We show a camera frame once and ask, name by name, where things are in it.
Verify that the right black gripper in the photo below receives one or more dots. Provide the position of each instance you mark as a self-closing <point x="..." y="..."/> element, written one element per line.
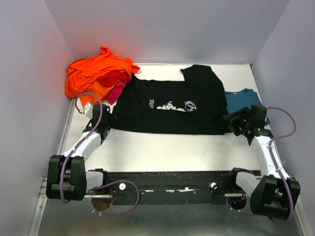
<point x="243" y="112"/>

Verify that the magenta t shirt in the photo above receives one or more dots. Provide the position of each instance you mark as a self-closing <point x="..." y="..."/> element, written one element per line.
<point x="115" y="92"/>

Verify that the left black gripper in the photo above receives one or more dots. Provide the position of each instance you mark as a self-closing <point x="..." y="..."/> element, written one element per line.
<point x="111" y="118"/>

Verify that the orange t shirt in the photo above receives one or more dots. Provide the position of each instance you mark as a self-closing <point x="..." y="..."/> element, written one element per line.
<point x="82" y="74"/>

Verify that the folded blue t shirt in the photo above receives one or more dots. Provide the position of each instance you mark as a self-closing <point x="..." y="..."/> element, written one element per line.
<point x="238" y="100"/>

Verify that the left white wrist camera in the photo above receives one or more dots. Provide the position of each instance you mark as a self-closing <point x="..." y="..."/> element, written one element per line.
<point x="88" y="110"/>

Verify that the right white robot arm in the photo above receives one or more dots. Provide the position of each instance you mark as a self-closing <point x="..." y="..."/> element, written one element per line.
<point x="275" y="194"/>

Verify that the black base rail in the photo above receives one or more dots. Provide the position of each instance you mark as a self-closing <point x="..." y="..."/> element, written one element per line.
<point x="171" y="188"/>

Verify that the black printed t shirt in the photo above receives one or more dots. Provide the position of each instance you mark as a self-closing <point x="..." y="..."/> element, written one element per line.
<point x="194" y="106"/>

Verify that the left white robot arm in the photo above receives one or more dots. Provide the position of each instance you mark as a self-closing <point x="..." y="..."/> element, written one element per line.
<point x="67" y="178"/>

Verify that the red t shirt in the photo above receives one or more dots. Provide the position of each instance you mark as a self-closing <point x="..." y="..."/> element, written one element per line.
<point x="110" y="78"/>

